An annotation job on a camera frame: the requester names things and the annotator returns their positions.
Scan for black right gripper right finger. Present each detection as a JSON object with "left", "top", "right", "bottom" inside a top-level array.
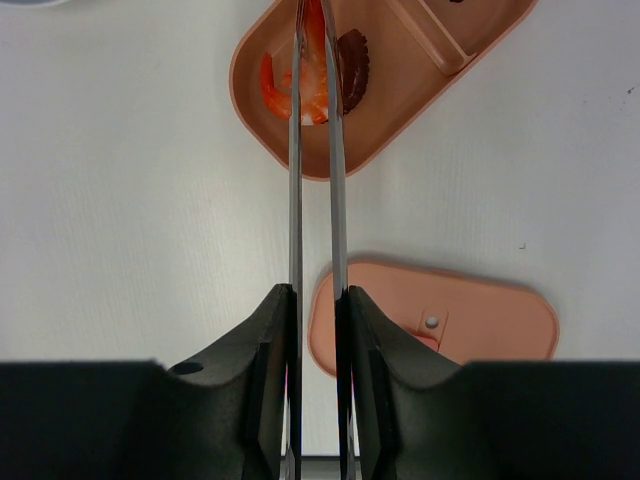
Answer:
[{"left": 335, "top": 286, "right": 639, "bottom": 479}]

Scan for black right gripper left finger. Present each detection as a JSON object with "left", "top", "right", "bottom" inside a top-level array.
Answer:
[{"left": 1, "top": 284, "right": 293, "bottom": 479}]

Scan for metal tongs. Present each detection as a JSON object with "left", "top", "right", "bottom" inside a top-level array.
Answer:
[{"left": 285, "top": 1, "right": 356, "bottom": 479}]

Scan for orange shrimp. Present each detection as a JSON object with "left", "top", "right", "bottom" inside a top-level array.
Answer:
[{"left": 259, "top": 1, "right": 328, "bottom": 126}]

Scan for dark brown sea cucumber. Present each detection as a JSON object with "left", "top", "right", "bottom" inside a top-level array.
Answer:
[{"left": 337, "top": 29, "right": 370, "bottom": 115}]

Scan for pink lunch box lid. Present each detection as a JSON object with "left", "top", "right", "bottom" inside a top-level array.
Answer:
[{"left": 306, "top": 256, "right": 560, "bottom": 381}]

